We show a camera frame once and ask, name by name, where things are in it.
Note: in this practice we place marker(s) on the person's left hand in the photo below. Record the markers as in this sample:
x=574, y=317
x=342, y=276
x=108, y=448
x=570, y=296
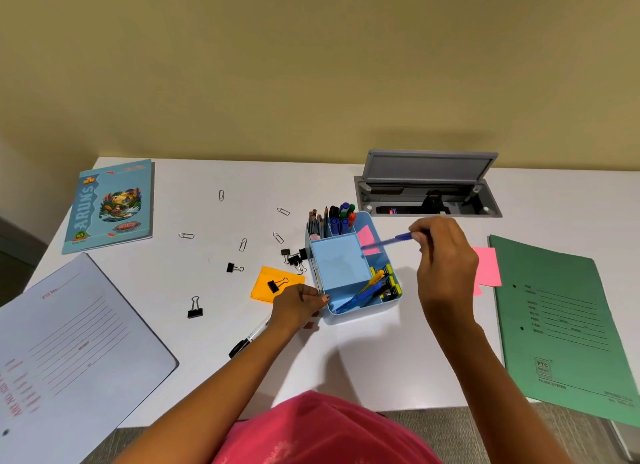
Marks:
x=292, y=306

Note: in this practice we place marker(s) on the person's right hand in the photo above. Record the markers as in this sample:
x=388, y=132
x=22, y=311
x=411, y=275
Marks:
x=447, y=269

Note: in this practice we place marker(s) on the person's right thumb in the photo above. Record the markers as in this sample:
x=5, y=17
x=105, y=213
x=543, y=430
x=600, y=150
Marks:
x=426, y=245

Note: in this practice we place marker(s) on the person's left thumb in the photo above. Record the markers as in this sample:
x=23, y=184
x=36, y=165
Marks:
x=310, y=324

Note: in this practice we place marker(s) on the blue transparent pen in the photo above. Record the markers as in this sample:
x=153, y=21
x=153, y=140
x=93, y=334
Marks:
x=390, y=240

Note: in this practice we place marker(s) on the light blue desk organizer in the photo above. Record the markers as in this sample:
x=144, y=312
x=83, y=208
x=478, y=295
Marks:
x=337, y=266

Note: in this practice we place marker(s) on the person's right forearm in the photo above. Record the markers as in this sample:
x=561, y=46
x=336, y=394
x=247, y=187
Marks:
x=480, y=383

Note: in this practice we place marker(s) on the person's left forearm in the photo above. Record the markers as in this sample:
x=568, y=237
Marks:
x=210, y=393

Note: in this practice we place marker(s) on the black plug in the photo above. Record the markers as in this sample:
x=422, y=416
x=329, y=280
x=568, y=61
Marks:
x=435, y=203

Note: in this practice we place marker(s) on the black binder clip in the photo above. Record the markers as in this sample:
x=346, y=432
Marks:
x=273, y=286
x=195, y=310
x=296, y=260
x=285, y=253
x=231, y=268

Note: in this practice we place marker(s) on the small pink sticky notes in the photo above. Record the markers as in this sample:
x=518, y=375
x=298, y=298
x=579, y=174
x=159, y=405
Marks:
x=367, y=239

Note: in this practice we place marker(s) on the orange sticky note pad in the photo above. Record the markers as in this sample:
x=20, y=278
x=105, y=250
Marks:
x=262, y=286

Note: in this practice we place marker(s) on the black and clear pen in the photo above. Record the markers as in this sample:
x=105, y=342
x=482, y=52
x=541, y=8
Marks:
x=247, y=338

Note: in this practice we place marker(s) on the yellow utility cutter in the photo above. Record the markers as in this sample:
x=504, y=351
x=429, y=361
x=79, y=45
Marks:
x=372, y=282

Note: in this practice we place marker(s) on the pink sticky note pad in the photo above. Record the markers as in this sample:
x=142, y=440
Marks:
x=489, y=269

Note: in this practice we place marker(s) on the red marker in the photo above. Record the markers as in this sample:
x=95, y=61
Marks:
x=352, y=220

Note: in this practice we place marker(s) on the green marker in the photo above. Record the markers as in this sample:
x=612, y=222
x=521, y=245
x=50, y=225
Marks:
x=347, y=209

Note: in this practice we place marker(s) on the blue marker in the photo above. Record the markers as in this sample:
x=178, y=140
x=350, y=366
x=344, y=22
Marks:
x=335, y=225

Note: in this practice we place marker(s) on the black marker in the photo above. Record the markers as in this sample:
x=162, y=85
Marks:
x=333, y=212

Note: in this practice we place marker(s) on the bundle of pencils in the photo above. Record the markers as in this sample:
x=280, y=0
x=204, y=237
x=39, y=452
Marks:
x=316, y=224

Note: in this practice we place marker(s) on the pink shirt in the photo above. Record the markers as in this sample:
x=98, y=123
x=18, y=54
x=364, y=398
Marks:
x=325, y=431

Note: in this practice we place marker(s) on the green file folder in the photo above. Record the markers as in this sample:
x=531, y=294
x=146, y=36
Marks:
x=560, y=324

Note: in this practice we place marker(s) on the blue illustrated notebook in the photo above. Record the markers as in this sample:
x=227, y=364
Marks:
x=111, y=206

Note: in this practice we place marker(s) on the lavender file folder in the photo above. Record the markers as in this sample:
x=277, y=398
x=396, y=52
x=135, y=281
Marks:
x=70, y=358

